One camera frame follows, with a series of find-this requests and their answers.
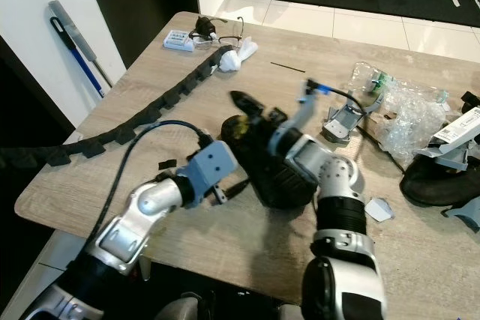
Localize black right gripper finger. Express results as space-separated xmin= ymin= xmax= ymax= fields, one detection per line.
xmin=229 ymin=90 xmax=271 ymax=126

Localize black shoe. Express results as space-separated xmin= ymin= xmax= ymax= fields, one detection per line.
xmin=401 ymin=154 xmax=480 ymax=208
xmin=221 ymin=110 xmax=323 ymax=211

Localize yellow crumpled paper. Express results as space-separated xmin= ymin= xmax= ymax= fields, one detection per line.
xmin=225 ymin=114 xmax=252 ymax=141

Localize white crumpled plastic bag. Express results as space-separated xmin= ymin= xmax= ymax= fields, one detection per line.
xmin=217 ymin=37 xmax=260 ymax=73

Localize thin black stick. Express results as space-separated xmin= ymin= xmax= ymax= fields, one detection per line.
xmin=270 ymin=61 xmax=306 ymax=73

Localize thin framed eyeglasses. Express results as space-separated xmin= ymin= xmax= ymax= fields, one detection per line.
xmin=193 ymin=15 xmax=247 ymax=51

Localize small black bundle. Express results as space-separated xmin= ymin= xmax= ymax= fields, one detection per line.
xmin=193 ymin=15 xmax=218 ymax=37

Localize small white blue box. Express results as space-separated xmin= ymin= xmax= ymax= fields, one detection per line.
xmin=163 ymin=29 xmax=194 ymax=52

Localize clear plastic bottle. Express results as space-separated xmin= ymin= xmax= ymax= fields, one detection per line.
xmin=349 ymin=61 xmax=398 ymax=100

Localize white paper scrap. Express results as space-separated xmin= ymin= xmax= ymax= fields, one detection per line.
xmin=366 ymin=197 xmax=395 ymax=223

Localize clear plastic wrap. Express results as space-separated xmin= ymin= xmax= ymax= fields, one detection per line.
xmin=375 ymin=76 xmax=462 ymax=167

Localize grey printed part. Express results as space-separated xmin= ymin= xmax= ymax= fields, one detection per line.
xmin=416 ymin=140 xmax=480 ymax=171

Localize black robot torso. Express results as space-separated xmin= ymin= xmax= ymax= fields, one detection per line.
xmin=37 ymin=253 xmax=316 ymax=320

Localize blue stick black loop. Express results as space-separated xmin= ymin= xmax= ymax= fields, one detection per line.
xmin=49 ymin=16 xmax=104 ymax=100

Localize white labelled package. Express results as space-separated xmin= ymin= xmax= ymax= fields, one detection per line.
xmin=430 ymin=106 xmax=480 ymax=146

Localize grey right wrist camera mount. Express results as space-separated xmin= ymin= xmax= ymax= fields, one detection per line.
xmin=285 ymin=80 xmax=320 ymax=141

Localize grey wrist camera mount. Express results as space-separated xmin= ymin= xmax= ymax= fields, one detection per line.
xmin=285 ymin=80 xmax=320 ymax=141
xmin=180 ymin=140 xmax=241 ymax=208

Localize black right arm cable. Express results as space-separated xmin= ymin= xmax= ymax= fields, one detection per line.
xmin=304 ymin=80 xmax=376 ymax=115

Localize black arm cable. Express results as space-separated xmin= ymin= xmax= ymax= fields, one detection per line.
xmin=101 ymin=119 xmax=215 ymax=231
xmin=304 ymin=80 xmax=376 ymax=115

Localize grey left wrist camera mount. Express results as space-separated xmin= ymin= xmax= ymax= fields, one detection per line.
xmin=180 ymin=140 xmax=241 ymax=208

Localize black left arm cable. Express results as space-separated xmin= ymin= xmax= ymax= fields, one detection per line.
xmin=101 ymin=119 xmax=215 ymax=231

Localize black cable drag chain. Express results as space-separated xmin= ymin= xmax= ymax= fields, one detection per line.
xmin=0 ymin=45 xmax=233 ymax=167

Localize grey handled tool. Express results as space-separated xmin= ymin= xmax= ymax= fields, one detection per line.
xmin=49 ymin=0 xmax=113 ymax=88

